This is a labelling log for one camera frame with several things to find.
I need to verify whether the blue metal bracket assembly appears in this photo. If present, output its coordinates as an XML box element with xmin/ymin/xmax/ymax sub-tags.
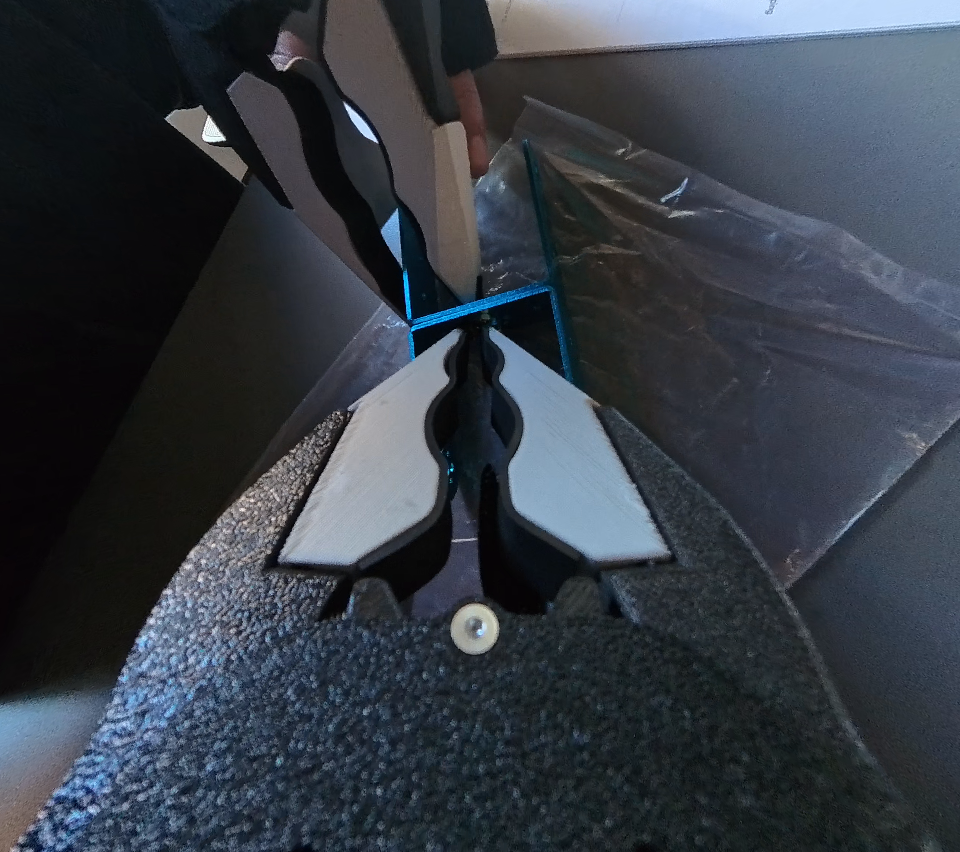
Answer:
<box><xmin>401</xmin><ymin>138</ymin><xmax>579</xmax><ymax>493</ymax></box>

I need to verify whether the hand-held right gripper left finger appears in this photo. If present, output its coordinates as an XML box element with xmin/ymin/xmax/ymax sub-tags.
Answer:
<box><xmin>277</xmin><ymin>327</ymin><xmax>468</xmax><ymax>599</ymax></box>

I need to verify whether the grey desk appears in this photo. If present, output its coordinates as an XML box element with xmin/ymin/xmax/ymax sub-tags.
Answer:
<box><xmin>0</xmin><ymin>30</ymin><xmax>960</xmax><ymax>852</ymax></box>

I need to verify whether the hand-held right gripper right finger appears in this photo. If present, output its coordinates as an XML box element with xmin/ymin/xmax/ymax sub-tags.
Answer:
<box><xmin>480</xmin><ymin>325</ymin><xmax>674</xmax><ymax>599</ymax></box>

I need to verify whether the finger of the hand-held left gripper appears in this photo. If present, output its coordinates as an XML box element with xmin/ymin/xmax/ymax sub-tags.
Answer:
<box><xmin>321</xmin><ymin>0</ymin><xmax>483</xmax><ymax>304</ymax></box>
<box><xmin>225</xmin><ymin>58</ymin><xmax>414</xmax><ymax>324</ymax></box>

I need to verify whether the person's black top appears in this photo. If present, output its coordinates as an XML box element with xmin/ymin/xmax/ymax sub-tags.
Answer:
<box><xmin>0</xmin><ymin>0</ymin><xmax>249</xmax><ymax>680</ymax></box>

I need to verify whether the large clear plastic bag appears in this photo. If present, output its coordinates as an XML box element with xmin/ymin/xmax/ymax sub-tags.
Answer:
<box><xmin>296</xmin><ymin>96</ymin><xmax>960</xmax><ymax>590</ymax></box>

